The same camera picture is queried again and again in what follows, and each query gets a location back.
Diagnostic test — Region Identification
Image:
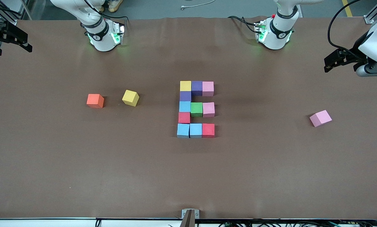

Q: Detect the orange foam block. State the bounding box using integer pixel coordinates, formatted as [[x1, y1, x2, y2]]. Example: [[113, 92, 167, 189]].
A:
[[87, 94, 105, 108]]

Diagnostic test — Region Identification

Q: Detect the metal bracket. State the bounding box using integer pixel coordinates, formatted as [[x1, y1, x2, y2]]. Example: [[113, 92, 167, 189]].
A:
[[182, 209, 200, 219]]

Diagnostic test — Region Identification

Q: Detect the brown table cover sheet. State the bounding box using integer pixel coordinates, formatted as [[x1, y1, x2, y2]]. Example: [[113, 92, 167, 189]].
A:
[[0, 16, 377, 219]]

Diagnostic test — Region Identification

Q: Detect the brown camera pole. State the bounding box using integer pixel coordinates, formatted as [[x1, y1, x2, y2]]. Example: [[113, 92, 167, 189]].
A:
[[180, 211, 196, 227]]

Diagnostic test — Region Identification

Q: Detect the grey metal strut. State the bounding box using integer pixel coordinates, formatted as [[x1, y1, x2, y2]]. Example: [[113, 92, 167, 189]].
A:
[[19, 0, 39, 20]]

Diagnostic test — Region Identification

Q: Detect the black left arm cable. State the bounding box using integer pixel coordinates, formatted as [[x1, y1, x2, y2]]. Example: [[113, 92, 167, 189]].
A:
[[328, 0, 363, 53]]

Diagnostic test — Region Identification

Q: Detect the green foam block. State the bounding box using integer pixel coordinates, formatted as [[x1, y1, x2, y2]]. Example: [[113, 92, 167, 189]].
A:
[[191, 102, 203, 118]]

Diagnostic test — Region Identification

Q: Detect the black base cable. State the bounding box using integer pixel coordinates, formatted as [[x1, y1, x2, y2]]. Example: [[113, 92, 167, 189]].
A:
[[228, 15, 261, 33]]

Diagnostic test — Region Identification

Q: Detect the pink foam block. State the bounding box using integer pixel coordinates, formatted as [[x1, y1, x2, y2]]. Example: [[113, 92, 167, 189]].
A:
[[310, 110, 332, 127], [203, 102, 215, 118], [202, 81, 214, 97]]

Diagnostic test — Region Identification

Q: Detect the aluminium frame profile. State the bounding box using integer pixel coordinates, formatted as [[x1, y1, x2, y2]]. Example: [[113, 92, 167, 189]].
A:
[[0, 0, 22, 26], [364, 0, 377, 24]]

